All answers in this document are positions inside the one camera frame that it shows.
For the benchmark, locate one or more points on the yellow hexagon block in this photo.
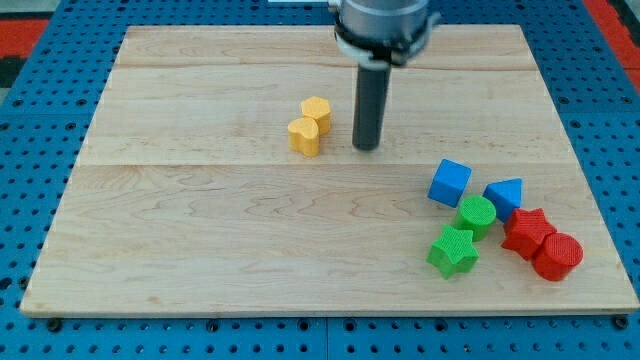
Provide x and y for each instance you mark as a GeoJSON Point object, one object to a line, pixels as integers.
{"type": "Point", "coordinates": [319, 110]}

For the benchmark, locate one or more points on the yellow heart block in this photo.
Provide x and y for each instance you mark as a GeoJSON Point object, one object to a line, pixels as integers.
{"type": "Point", "coordinates": [303, 135]}

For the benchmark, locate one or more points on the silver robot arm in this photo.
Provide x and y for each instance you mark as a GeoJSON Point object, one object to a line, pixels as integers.
{"type": "Point", "coordinates": [378, 35]}

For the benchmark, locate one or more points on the blue triangle block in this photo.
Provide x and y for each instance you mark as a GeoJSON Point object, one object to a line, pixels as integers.
{"type": "Point", "coordinates": [506, 196]}

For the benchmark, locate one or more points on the green cylinder block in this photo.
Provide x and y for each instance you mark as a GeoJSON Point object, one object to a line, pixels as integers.
{"type": "Point", "coordinates": [476, 214]}

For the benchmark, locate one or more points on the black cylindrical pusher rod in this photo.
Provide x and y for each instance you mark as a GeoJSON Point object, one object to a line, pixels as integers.
{"type": "Point", "coordinates": [370, 102]}

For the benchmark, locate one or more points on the red star block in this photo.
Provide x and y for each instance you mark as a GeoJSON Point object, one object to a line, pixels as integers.
{"type": "Point", "coordinates": [525, 232]}

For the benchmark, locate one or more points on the light wooden board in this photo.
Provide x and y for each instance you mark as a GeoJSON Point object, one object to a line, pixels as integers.
{"type": "Point", "coordinates": [186, 200]}

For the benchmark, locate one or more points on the red cylinder block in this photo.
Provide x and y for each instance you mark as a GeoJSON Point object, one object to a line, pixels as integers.
{"type": "Point", "coordinates": [559, 254]}

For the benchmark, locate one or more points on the green star block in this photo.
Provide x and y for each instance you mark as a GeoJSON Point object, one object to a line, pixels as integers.
{"type": "Point", "coordinates": [453, 252]}

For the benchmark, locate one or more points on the blue cube block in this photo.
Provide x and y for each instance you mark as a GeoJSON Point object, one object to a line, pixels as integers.
{"type": "Point", "coordinates": [449, 182]}

